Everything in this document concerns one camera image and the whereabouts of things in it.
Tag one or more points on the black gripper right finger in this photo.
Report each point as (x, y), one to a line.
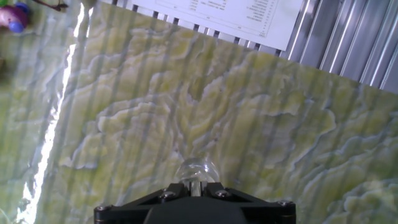
(267, 213)

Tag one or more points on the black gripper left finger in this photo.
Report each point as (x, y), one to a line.
(124, 211)

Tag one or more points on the clear glass stirring rod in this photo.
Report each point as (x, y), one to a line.
(196, 188)

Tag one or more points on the glass beaker with water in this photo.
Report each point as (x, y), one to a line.
(196, 169)

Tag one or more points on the green marble pattern mat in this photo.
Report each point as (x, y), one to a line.
(217, 124)

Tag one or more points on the paper sheet with printed table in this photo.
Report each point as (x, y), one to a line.
(217, 18)

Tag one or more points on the pink purple plastic toy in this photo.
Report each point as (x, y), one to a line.
(14, 17)

